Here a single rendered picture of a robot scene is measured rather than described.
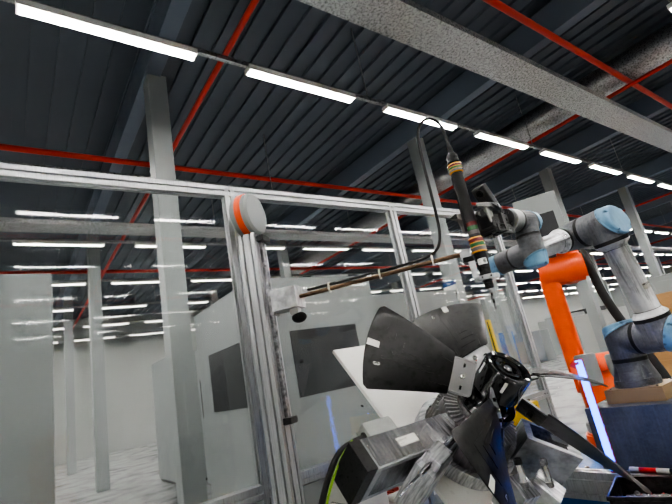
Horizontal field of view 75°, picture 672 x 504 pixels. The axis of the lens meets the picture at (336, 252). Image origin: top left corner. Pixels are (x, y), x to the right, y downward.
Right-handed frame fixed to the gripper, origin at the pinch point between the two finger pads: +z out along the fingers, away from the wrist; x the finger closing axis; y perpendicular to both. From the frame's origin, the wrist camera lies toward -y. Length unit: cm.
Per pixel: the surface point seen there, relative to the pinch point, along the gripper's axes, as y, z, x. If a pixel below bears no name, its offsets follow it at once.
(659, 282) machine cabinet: -26, -1033, 289
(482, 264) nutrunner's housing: 16.6, -1.4, 0.2
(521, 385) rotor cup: 49, 8, -8
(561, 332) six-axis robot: 38, -369, 181
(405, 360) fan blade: 38.3, 27.4, 9.2
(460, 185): -8.1, -1.6, 0.1
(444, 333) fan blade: 32.7, 1.4, 17.6
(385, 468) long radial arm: 59, 42, 7
